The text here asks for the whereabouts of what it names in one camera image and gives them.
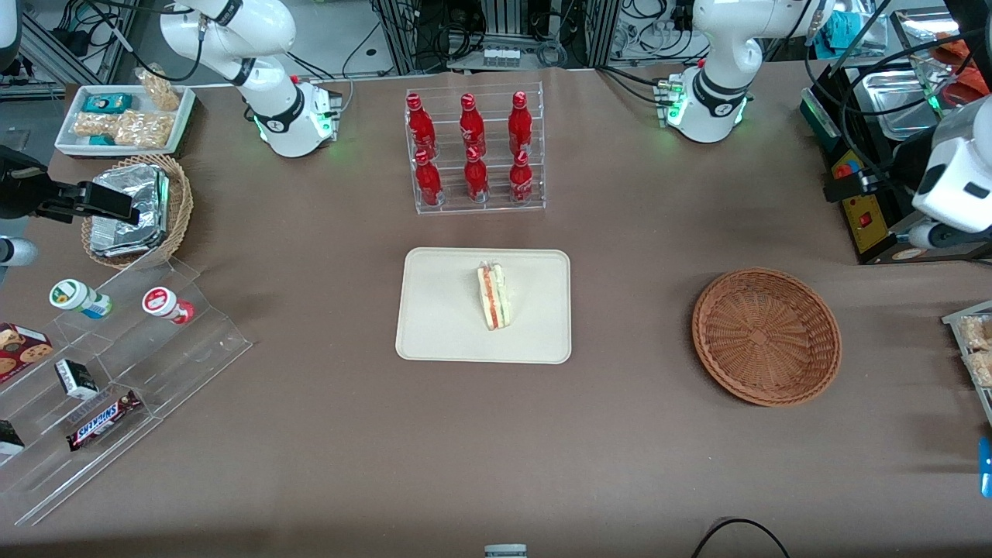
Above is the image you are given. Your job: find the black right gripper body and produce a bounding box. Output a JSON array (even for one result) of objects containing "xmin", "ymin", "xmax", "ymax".
[{"xmin": 0, "ymin": 146, "xmax": 52, "ymax": 221}]

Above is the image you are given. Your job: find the triangular sandwich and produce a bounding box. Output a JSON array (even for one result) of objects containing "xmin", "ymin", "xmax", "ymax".
[{"xmin": 476, "ymin": 262, "xmax": 513, "ymax": 331}]

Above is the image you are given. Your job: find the light tan wicker basket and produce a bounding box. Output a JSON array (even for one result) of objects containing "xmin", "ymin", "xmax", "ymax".
[{"xmin": 81, "ymin": 153, "xmax": 194, "ymax": 270}]

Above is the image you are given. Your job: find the grey metal snack tray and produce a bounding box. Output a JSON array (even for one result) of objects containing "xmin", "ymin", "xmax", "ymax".
[{"xmin": 942, "ymin": 301, "xmax": 992, "ymax": 427}]

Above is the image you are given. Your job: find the white rectangular snack tray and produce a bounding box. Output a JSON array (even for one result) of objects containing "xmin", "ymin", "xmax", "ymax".
[{"xmin": 54, "ymin": 84, "xmax": 196, "ymax": 156}]

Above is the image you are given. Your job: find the round brown wicker basket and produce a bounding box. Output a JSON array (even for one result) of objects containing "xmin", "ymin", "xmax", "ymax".
[{"xmin": 692, "ymin": 267, "xmax": 843, "ymax": 408}]

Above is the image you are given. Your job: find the beige rectangular tray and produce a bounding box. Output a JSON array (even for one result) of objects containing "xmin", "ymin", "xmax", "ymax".
[{"xmin": 395, "ymin": 247, "xmax": 573, "ymax": 364}]

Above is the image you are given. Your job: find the silver foil wrapped package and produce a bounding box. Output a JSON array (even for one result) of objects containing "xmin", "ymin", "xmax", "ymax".
[{"xmin": 89, "ymin": 164, "xmax": 170, "ymax": 258}]

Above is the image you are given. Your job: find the black food warmer case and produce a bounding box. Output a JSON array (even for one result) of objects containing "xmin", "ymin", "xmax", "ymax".
[{"xmin": 800, "ymin": 8, "xmax": 992, "ymax": 266}]

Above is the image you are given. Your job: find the clear bag of peanuts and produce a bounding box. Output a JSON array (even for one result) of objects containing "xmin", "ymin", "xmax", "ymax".
[
  {"xmin": 74, "ymin": 112, "xmax": 117, "ymax": 139},
  {"xmin": 115, "ymin": 111, "xmax": 173, "ymax": 150},
  {"xmin": 136, "ymin": 66, "xmax": 181, "ymax": 112}
]

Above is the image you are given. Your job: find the green capped yogurt bottle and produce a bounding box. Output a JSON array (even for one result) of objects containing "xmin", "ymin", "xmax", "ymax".
[{"xmin": 49, "ymin": 279, "xmax": 113, "ymax": 320}]

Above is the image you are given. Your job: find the steel warmer pan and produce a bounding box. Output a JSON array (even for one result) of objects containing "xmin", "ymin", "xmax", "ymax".
[{"xmin": 862, "ymin": 68, "xmax": 940, "ymax": 140}]

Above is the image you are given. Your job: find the teal snack box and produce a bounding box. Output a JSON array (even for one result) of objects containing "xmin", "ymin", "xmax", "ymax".
[{"xmin": 83, "ymin": 93, "xmax": 134, "ymax": 115}]

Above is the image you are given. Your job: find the red capped yogurt bottle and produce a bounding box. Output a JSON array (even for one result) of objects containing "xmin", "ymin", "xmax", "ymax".
[{"xmin": 142, "ymin": 287, "xmax": 195, "ymax": 325}]

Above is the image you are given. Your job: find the red cookie box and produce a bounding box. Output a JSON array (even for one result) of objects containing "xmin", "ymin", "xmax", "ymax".
[{"xmin": 0, "ymin": 322, "xmax": 53, "ymax": 384}]

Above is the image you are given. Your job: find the teal cloth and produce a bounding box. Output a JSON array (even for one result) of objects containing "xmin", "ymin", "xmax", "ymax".
[{"xmin": 821, "ymin": 8, "xmax": 873, "ymax": 47}]

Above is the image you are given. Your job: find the clear acrylic stepped shelf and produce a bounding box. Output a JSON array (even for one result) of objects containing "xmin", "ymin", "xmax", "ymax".
[{"xmin": 0, "ymin": 256, "xmax": 254, "ymax": 528}]

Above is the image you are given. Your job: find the small black white carton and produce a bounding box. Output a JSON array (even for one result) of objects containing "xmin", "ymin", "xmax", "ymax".
[{"xmin": 54, "ymin": 359, "xmax": 99, "ymax": 401}]

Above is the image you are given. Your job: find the brown Snickers bar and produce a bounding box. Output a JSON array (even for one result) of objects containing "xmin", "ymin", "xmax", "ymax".
[{"xmin": 66, "ymin": 390, "xmax": 143, "ymax": 453}]

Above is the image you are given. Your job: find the red cola bottle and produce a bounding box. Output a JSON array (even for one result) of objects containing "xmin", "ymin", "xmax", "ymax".
[
  {"xmin": 459, "ymin": 93, "xmax": 487, "ymax": 156},
  {"xmin": 407, "ymin": 93, "xmax": 436, "ymax": 160},
  {"xmin": 508, "ymin": 91, "xmax": 534, "ymax": 156},
  {"xmin": 414, "ymin": 149, "xmax": 444, "ymax": 207},
  {"xmin": 463, "ymin": 146, "xmax": 490, "ymax": 204},
  {"xmin": 508, "ymin": 150, "xmax": 535, "ymax": 204}
]

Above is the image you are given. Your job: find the clear acrylic bottle rack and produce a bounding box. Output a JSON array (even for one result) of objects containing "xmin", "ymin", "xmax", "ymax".
[{"xmin": 404, "ymin": 81, "xmax": 547, "ymax": 216}]

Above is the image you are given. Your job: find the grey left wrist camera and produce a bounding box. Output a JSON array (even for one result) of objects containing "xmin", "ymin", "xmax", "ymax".
[{"xmin": 908, "ymin": 219, "xmax": 992, "ymax": 250}]

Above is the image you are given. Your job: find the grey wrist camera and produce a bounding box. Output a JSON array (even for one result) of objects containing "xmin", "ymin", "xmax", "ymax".
[
  {"xmin": 0, "ymin": 236, "xmax": 38, "ymax": 268},
  {"xmin": 908, "ymin": 219, "xmax": 992, "ymax": 250}
]

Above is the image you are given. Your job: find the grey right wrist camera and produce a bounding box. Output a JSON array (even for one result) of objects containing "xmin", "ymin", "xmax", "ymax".
[{"xmin": 0, "ymin": 236, "xmax": 38, "ymax": 268}]

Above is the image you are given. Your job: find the aluminium frame rail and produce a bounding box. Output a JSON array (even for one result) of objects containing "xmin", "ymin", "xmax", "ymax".
[{"xmin": 19, "ymin": 12, "xmax": 129, "ymax": 86}]

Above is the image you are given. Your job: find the black looped cable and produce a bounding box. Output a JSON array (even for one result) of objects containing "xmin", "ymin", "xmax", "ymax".
[{"xmin": 692, "ymin": 518, "xmax": 790, "ymax": 558}]

